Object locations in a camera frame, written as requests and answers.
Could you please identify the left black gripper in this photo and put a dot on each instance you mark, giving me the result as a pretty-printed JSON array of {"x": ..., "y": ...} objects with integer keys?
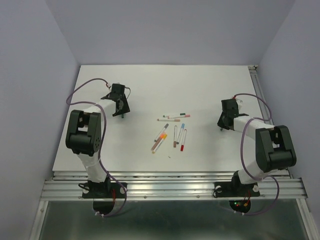
[{"x": 125, "y": 108}]

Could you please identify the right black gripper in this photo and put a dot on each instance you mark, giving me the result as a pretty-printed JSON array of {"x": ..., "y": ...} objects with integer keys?
[{"x": 220, "y": 123}]

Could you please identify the light blue cap marker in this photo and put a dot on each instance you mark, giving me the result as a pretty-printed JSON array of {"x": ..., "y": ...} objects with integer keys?
[{"x": 180, "y": 133}]

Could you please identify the red cap marker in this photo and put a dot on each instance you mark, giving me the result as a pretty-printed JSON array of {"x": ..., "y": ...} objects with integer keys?
[{"x": 183, "y": 140}]

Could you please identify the yellow cap marker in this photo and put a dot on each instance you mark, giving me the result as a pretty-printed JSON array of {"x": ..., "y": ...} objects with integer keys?
[{"x": 160, "y": 143}]

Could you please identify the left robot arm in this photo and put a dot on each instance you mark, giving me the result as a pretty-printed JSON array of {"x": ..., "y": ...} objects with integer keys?
[{"x": 86, "y": 131}]

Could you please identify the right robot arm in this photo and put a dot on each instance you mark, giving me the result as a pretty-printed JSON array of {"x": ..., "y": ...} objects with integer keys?
[{"x": 274, "y": 149}]

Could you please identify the beige cap marker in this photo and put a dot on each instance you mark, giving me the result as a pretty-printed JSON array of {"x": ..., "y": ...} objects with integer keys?
[{"x": 168, "y": 120}]

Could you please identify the pink cap marker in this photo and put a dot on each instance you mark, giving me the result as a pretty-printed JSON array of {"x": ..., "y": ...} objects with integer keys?
[{"x": 178, "y": 116}]

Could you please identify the green cap marker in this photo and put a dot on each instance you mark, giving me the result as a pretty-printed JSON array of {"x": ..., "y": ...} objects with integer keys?
[{"x": 166, "y": 115}]

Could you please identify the grey cap marker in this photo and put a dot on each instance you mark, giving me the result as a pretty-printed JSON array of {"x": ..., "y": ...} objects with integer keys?
[{"x": 161, "y": 132}]

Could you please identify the orange clear cap marker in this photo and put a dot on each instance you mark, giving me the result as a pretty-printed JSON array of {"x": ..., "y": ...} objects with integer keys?
[{"x": 157, "y": 141}]

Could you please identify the brown cap marker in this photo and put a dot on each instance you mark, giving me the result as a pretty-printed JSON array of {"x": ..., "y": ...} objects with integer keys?
[{"x": 175, "y": 136}]

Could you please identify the right side aluminium rail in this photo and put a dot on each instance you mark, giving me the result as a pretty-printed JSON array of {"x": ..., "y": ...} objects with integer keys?
[{"x": 259, "y": 92}]

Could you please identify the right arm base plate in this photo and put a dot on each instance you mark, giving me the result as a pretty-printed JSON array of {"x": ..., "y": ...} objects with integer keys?
[{"x": 239, "y": 196}]

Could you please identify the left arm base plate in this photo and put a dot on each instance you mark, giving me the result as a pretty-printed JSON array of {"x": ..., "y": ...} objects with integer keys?
[{"x": 104, "y": 195}]

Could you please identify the front aluminium rail frame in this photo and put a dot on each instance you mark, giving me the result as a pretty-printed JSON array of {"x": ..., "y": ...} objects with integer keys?
[{"x": 161, "y": 186}]

